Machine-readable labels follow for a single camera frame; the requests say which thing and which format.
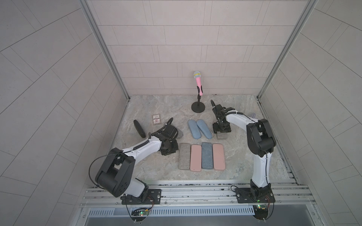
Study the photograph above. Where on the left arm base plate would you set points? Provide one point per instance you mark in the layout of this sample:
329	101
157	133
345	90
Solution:
149	197

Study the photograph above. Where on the playing card box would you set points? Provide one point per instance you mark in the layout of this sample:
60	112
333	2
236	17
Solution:
156	119

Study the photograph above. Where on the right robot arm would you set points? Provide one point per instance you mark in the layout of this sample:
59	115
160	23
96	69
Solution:
261	143

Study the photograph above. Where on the pink toy microphone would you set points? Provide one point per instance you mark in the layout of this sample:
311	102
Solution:
197	76

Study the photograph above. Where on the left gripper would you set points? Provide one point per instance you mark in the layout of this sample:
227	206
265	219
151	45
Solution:
175	148

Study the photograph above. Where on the blue case beige lining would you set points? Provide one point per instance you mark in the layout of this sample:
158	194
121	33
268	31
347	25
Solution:
204	129

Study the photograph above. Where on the mint case yellow glasses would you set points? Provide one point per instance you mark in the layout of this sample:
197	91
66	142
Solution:
184	156

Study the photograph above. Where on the left circuit board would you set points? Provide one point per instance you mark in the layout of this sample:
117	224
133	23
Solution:
140	212

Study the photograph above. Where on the beige case with glasses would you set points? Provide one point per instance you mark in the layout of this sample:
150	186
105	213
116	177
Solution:
180	134

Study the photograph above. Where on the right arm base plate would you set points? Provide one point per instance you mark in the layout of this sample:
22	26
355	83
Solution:
254	195

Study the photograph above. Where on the right circuit board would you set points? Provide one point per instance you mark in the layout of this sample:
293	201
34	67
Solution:
261	212

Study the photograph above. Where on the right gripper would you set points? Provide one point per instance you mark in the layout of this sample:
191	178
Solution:
215	128

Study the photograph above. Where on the aluminium mounting rail frame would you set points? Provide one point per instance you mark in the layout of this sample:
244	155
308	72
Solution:
193	203

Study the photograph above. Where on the clear case pink glasses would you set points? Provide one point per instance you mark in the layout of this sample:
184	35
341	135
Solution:
195	131

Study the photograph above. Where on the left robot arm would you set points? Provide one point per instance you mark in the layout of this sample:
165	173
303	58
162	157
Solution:
116	173

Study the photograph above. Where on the pink grey case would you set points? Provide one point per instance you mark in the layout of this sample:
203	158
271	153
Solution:
218	157

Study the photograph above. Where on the brown black glasses case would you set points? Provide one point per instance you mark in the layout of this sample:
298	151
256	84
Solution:
139	129

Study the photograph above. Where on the circuit board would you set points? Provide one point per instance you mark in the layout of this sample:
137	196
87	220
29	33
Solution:
261	212
140	212

